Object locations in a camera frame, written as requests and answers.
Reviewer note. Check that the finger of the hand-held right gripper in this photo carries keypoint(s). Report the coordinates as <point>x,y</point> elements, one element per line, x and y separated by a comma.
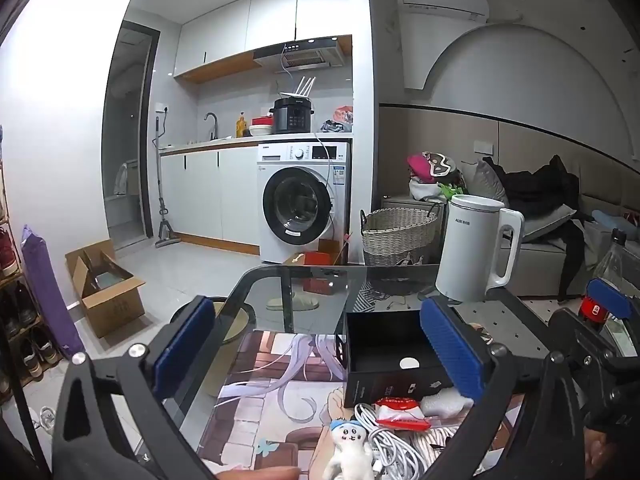
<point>607,298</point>

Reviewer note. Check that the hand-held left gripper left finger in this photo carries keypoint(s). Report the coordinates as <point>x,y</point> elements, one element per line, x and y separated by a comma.
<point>182,347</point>

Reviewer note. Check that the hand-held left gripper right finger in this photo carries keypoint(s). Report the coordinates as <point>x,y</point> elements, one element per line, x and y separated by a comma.
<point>452,350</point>

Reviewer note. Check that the white fluffy toy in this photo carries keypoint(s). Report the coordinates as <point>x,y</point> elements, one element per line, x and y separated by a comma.
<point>445,402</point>

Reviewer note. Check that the black cardboard box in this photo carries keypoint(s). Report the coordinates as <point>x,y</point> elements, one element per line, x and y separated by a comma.
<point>380,355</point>

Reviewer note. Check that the red and white glue packet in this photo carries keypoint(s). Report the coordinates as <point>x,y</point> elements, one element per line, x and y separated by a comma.
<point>402,412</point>

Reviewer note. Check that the white plush doll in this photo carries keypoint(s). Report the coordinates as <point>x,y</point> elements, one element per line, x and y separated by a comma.
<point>350,452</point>

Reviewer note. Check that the person's right hand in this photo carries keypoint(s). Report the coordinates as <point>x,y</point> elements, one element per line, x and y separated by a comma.
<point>600,450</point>

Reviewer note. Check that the clear bottle with red label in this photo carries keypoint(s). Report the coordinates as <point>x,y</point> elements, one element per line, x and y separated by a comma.
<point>612,265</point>

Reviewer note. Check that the brown cardboard box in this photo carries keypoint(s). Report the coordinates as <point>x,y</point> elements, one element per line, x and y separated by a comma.
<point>112,305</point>

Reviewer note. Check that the printed anime desk mat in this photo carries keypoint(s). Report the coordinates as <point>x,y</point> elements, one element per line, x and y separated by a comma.
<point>270,400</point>

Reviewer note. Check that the white electric kettle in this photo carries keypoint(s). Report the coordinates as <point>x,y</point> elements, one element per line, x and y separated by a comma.
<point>472,245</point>

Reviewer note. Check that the beige slipper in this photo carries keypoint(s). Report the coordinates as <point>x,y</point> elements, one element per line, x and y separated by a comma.
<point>292,302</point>

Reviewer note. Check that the wicker laundry basket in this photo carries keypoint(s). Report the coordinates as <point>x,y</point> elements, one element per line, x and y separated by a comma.
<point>400,235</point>

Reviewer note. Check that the black jacket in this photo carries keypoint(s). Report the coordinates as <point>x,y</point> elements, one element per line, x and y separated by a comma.
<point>540,185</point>

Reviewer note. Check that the purple mat bag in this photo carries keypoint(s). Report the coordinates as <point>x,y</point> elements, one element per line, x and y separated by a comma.
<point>47,290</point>

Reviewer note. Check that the upright floor mop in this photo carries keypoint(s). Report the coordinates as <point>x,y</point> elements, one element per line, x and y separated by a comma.
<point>162,200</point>

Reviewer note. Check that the white base cabinets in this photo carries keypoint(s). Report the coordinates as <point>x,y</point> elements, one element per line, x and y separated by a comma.
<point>200,195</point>

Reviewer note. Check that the red box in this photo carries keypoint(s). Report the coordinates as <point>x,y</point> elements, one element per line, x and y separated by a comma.
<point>320,270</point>

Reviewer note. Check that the grey pillow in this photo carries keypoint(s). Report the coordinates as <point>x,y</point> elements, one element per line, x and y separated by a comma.
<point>492,185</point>

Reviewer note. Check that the shoe rack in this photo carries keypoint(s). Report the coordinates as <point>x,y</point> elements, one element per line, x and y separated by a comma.
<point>17,310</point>

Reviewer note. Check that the pile of clothes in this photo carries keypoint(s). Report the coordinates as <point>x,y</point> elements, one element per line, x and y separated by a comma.
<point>432,175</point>

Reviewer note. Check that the white washing machine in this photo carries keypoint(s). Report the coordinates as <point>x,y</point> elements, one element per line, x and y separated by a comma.
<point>300,200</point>

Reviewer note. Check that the dark framed doorway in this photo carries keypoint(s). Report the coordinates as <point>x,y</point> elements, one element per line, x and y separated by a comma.
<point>127,135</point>

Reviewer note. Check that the black kitchen faucet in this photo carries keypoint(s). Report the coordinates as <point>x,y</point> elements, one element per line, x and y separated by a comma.
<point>212,122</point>

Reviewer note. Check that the yellow bottle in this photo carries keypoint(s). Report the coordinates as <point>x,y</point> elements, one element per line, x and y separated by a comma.
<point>242,126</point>

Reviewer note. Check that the red and white bowls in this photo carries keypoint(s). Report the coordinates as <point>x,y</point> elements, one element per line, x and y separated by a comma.
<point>261,126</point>

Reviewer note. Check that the black pressure cooker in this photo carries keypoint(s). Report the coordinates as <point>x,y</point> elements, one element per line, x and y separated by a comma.
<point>292,116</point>

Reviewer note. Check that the snack bags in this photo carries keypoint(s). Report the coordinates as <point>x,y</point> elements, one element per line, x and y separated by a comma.
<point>337,120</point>

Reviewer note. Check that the white wifi router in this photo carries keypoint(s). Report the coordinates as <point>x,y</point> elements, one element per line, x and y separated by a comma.
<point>299,89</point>

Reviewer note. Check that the range hood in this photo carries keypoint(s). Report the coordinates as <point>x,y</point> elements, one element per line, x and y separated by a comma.
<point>300,55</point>

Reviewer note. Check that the white air conditioner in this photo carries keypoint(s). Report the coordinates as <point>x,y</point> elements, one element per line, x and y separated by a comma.
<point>442,2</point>

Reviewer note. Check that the white wall socket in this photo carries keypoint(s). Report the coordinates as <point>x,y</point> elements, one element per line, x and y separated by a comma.
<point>483,148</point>

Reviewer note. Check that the white wall cabinets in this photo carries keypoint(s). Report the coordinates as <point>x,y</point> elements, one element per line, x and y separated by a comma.
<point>260,20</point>

